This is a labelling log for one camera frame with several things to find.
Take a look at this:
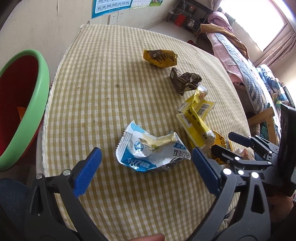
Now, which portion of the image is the green bordered chart poster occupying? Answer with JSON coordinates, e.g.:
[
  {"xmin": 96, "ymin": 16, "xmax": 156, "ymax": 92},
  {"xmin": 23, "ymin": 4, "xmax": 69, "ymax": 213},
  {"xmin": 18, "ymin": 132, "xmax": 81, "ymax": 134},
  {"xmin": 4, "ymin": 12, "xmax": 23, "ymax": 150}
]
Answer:
[{"xmin": 129, "ymin": 0, "xmax": 151, "ymax": 10}]

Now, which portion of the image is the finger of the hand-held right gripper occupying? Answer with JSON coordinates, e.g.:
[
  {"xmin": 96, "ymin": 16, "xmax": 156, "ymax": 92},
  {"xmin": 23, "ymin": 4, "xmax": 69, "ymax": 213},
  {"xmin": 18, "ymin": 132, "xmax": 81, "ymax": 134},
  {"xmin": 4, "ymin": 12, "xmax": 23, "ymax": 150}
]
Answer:
[
  {"xmin": 211, "ymin": 145, "xmax": 274, "ymax": 177},
  {"xmin": 228, "ymin": 132, "xmax": 281, "ymax": 161}
]

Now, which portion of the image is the person's leg in blue jeans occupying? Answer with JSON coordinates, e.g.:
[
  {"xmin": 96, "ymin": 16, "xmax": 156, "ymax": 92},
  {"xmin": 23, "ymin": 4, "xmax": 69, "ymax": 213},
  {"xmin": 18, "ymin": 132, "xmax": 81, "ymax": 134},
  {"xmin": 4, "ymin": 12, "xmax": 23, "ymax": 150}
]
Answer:
[{"xmin": 0, "ymin": 178, "xmax": 31, "ymax": 241}]

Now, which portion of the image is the long yellow wrapper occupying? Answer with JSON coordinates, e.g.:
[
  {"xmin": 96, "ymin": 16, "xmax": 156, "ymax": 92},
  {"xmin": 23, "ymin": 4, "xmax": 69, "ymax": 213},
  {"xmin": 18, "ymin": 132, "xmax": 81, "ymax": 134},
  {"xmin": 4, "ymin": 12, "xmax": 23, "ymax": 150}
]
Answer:
[{"xmin": 176, "ymin": 112, "xmax": 217, "ymax": 150}]

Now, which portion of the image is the dark brown wrapper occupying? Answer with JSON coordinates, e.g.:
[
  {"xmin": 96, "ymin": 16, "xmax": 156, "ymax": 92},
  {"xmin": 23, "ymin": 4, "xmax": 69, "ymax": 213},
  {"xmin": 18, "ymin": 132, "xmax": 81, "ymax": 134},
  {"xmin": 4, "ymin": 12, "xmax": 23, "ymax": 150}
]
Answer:
[{"xmin": 169, "ymin": 68, "xmax": 202, "ymax": 96}]

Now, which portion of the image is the yellow brown wrapper with eyes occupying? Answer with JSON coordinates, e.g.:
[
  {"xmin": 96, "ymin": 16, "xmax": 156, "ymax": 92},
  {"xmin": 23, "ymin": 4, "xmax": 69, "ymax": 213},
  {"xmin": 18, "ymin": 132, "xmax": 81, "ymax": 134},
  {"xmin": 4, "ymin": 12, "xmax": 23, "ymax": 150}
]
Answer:
[{"xmin": 143, "ymin": 49, "xmax": 178, "ymax": 69}]

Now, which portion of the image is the person's right forearm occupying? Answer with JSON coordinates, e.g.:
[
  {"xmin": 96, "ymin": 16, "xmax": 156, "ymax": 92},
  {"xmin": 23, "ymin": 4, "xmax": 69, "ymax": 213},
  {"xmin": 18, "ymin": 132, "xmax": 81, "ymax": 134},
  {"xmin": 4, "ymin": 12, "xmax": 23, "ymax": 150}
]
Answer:
[{"xmin": 268, "ymin": 196, "xmax": 296, "ymax": 223}]

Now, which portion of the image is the yellow black snack wrapper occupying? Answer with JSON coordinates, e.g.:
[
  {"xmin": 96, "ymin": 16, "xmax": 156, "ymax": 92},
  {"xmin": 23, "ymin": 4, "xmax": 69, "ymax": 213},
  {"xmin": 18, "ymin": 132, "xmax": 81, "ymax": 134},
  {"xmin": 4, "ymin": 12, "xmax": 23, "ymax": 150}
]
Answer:
[{"xmin": 211, "ymin": 130, "xmax": 234, "ymax": 165}]

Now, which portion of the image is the pink bedsheet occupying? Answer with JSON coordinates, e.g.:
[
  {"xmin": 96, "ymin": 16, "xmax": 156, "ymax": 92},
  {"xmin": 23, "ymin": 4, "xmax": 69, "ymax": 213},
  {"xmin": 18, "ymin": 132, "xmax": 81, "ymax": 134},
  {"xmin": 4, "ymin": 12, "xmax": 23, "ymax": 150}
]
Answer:
[{"xmin": 208, "ymin": 34, "xmax": 244, "ymax": 84}]

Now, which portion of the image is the blue white wrapper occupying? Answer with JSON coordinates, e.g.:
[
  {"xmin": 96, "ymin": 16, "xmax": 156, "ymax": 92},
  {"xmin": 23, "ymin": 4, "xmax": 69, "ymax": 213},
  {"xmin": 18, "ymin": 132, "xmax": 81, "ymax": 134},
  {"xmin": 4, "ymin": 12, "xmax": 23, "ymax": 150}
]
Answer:
[{"xmin": 117, "ymin": 120, "xmax": 192, "ymax": 173}]

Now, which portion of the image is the window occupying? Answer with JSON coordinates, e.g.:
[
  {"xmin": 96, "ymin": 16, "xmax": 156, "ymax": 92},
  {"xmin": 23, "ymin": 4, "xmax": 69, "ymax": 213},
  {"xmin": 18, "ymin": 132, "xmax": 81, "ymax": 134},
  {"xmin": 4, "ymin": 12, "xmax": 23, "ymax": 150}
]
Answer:
[{"xmin": 220, "ymin": 0, "xmax": 292, "ymax": 52}]

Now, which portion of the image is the metal shelf desk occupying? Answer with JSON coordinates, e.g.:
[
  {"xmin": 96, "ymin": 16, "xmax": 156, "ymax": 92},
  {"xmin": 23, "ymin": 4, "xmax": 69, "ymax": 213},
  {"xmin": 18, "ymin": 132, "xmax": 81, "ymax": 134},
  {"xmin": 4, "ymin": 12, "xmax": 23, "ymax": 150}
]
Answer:
[{"xmin": 166, "ymin": 0, "xmax": 214, "ymax": 37}]

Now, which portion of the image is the blue printed pillow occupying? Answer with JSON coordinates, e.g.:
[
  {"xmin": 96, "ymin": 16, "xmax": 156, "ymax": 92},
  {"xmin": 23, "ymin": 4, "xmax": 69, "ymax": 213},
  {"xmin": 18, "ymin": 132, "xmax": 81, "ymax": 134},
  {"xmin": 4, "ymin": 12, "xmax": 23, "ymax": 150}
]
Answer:
[{"xmin": 256, "ymin": 65, "xmax": 290, "ymax": 103}]

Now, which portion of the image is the blue patchwork quilt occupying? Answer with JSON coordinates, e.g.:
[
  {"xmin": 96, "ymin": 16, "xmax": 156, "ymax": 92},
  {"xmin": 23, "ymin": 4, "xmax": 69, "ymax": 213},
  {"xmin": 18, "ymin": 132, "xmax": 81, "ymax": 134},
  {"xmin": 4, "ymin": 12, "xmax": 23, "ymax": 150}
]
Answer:
[{"xmin": 215, "ymin": 32, "xmax": 278, "ymax": 112}]

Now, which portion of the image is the wooden stool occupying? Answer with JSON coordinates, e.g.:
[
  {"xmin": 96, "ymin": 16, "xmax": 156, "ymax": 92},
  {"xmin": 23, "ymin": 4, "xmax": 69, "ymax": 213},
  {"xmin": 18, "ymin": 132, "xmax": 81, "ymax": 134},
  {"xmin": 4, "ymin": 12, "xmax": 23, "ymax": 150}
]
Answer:
[{"xmin": 247, "ymin": 107, "xmax": 278, "ymax": 144}]

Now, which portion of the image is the red box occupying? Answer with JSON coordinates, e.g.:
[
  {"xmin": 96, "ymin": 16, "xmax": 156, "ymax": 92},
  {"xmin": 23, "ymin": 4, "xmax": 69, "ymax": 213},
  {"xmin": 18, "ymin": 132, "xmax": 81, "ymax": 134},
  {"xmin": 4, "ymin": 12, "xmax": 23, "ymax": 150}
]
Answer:
[{"xmin": 174, "ymin": 14, "xmax": 187, "ymax": 27}]

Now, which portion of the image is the person's left hand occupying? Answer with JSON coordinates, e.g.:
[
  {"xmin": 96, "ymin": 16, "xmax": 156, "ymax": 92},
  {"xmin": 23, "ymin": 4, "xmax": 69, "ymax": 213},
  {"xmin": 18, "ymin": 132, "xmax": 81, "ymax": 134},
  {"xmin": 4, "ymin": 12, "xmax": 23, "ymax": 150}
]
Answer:
[{"xmin": 128, "ymin": 233, "xmax": 166, "ymax": 241}]

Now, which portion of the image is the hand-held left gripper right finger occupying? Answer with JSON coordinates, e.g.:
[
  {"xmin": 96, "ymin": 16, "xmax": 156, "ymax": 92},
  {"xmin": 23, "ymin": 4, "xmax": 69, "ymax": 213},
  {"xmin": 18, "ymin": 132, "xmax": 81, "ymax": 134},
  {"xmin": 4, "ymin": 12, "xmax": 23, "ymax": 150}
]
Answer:
[{"xmin": 190, "ymin": 148, "xmax": 271, "ymax": 241}]

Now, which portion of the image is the red bin with green rim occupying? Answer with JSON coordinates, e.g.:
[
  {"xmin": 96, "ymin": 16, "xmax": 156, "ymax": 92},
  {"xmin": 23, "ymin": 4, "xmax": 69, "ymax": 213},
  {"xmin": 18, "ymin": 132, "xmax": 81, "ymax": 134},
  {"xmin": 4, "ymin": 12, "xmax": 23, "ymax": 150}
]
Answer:
[{"xmin": 0, "ymin": 49, "xmax": 51, "ymax": 172}]

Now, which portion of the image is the pink curtain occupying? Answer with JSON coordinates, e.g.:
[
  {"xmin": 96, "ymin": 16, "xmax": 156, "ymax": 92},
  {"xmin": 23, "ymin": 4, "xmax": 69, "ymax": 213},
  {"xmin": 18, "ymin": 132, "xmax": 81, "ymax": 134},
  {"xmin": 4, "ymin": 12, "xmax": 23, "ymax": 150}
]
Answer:
[{"xmin": 254, "ymin": 32, "xmax": 296, "ymax": 68}]

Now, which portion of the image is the orange brown blanket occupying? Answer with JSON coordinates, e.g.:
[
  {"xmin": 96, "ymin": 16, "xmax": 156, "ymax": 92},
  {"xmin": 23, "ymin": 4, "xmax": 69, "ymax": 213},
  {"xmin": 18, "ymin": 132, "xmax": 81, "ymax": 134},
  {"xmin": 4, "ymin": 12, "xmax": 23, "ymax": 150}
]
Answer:
[{"xmin": 200, "ymin": 23, "xmax": 250, "ymax": 59}]

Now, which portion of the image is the folded pink quilt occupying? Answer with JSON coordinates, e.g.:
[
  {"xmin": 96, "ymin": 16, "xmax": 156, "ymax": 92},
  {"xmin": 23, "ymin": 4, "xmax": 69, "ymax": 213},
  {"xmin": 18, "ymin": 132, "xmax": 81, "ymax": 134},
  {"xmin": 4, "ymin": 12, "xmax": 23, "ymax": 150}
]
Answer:
[{"xmin": 208, "ymin": 11, "xmax": 234, "ymax": 33}]

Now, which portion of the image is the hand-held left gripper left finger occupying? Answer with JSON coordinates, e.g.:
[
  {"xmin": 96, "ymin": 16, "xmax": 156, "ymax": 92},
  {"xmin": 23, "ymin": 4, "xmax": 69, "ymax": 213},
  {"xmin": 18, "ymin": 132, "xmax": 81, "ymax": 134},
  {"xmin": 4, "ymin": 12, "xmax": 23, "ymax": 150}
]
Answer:
[{"xmin": 23, "ymin": 147, "xmax": 105, "ymax": 241}]

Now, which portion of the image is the blue wall poster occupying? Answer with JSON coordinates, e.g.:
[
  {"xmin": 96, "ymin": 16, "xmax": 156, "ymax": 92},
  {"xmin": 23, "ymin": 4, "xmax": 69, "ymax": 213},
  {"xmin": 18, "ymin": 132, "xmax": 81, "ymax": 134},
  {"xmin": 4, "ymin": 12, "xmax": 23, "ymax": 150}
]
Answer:
[{"xmin": 91, "ymin": 0, "xmax": 134, "ymax": 19}]

